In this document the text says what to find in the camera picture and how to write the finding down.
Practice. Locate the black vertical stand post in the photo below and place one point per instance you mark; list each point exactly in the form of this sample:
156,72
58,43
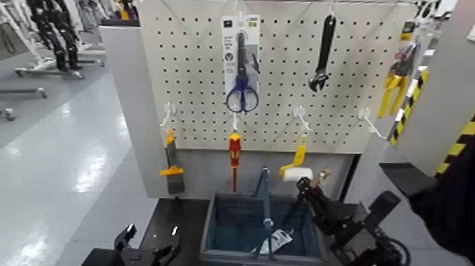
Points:
349,178

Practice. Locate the white pegboard hook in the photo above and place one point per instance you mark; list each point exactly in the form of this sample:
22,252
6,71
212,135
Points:
301,116
368,120
169,110
234,120

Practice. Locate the grey scraper with yellow grip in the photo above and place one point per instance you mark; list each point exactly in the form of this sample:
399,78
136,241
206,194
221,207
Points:
172,163

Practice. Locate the large black rounded object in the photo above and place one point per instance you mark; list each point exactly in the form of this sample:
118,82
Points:
452,208

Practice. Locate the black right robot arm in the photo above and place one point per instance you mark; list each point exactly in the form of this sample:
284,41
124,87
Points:
374,237

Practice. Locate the grey display stand panel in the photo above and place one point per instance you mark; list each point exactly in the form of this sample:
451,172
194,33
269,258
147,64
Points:
126,111

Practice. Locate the white paper label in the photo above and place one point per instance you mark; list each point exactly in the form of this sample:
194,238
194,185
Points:
276,240

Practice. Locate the blue scissors in package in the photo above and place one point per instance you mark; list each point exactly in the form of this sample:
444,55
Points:
242,93

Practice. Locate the grey panel with hazard stripes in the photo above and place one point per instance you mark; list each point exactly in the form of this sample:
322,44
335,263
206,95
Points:
441,81

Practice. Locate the beige perforated pegboard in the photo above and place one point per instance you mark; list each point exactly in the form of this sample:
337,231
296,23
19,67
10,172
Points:
200,74

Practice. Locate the red and yellow screwdriver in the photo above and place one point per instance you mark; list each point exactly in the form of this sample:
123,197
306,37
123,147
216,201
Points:
234,148

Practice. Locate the yellow product label card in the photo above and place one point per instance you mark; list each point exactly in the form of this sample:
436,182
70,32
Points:
407,31

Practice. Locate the grey blue plastic crate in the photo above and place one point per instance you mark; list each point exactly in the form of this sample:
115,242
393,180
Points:
222,226

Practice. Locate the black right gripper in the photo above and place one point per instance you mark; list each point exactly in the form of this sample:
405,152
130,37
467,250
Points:
336,219

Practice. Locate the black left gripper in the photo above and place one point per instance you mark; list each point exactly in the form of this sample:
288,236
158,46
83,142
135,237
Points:
118,258

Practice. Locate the grey wheeled base leg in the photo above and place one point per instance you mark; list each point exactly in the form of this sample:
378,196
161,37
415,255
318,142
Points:
26,92

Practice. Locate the black adjustable wrench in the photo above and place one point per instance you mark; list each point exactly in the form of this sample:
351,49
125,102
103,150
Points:
324,44

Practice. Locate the black robot on stand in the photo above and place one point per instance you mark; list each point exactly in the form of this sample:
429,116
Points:
55,33

